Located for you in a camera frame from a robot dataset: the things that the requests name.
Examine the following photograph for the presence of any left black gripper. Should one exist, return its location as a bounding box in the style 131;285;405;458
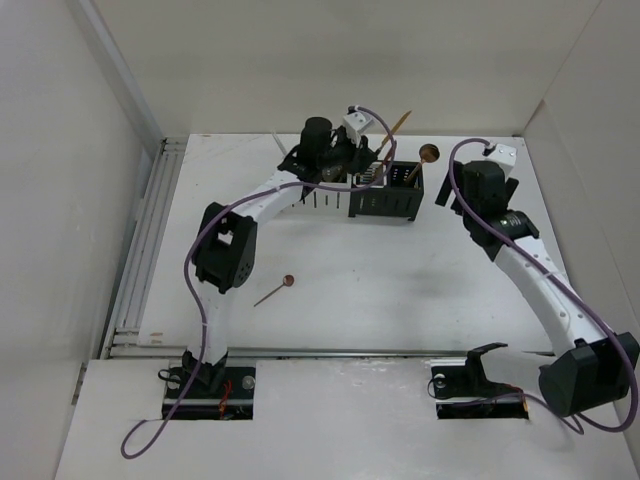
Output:
317;128;377;177

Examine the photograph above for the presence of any large copper spoon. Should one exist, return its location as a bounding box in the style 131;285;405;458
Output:
406;143;440;185

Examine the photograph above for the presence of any white chopstick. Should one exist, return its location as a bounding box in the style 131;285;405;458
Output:
271;131;288;157

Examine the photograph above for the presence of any gold knife green handle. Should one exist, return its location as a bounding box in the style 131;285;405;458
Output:
378;110;412;151

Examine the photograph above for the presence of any small copper spoon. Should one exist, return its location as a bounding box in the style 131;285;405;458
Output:
254;274;295;307

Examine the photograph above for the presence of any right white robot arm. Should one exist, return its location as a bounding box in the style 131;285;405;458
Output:
436;160;639;424

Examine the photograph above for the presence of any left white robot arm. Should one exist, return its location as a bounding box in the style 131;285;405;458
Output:
181;108;379;397

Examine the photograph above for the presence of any black utensil caddy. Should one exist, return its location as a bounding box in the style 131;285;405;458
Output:
348;173;424;221

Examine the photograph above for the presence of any white utensil caddy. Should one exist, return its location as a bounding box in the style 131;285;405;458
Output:
289;182;351;218

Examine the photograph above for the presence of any white insert bin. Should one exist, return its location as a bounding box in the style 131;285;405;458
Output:
353;161;386;187

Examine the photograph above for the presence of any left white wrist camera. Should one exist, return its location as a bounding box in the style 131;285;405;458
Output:
342;108;374;146

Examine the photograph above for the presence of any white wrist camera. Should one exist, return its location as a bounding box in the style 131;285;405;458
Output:
482;143;517;179
342;108;374;146

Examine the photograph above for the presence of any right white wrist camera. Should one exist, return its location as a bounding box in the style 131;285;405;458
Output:
482;143;517;179

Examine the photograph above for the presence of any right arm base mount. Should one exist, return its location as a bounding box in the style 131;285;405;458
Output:
429;342;529;420

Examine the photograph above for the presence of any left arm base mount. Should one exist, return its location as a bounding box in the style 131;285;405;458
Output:
158;365;257;421

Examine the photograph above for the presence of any aluminium rail frame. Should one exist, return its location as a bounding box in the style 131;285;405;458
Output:
95;137;187;360

